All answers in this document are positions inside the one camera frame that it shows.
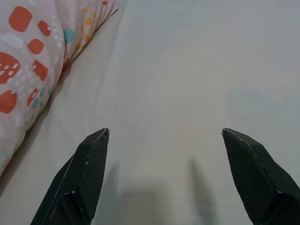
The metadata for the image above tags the white sheeted mattress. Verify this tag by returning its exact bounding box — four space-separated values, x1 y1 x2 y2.
0 0 300 225

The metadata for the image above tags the pink pillow with coloured dots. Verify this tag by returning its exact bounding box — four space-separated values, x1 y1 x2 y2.
0 0 119 179

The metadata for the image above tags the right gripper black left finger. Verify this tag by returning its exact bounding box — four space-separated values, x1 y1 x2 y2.
30 128 110 225

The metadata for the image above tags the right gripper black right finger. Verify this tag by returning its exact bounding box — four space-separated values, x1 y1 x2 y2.
221 128 300 225

